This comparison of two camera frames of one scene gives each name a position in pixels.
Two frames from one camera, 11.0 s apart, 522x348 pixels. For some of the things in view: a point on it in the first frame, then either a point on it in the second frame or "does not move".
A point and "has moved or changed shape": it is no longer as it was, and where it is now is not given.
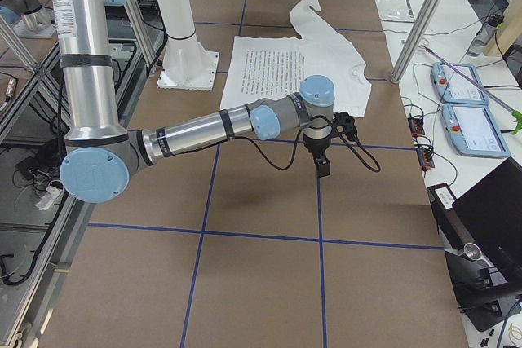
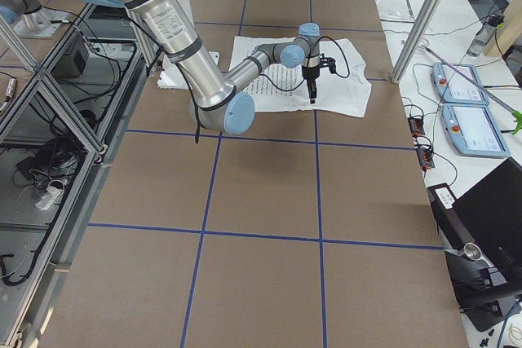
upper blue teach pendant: [453, 87] does not move
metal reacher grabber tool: [516, 115] does not move
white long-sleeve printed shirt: [258, 68] has moved or changed shape
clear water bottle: [484, 35] does not move
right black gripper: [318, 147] -> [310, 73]
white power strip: [48, 197] does not move
